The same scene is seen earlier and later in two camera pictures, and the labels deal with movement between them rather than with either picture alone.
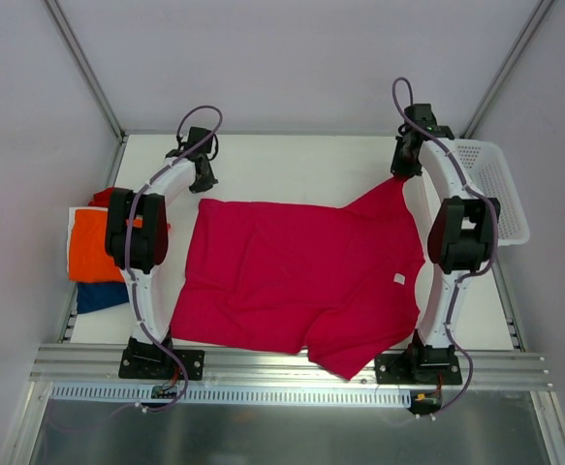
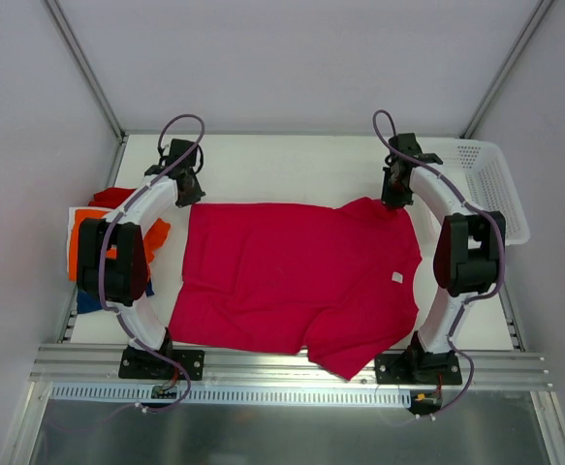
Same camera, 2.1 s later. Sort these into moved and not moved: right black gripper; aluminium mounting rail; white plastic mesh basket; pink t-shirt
Moved: right black gripper
Not moved: pink t-shirt; white plastic mesh basket; aluminium mounting rail
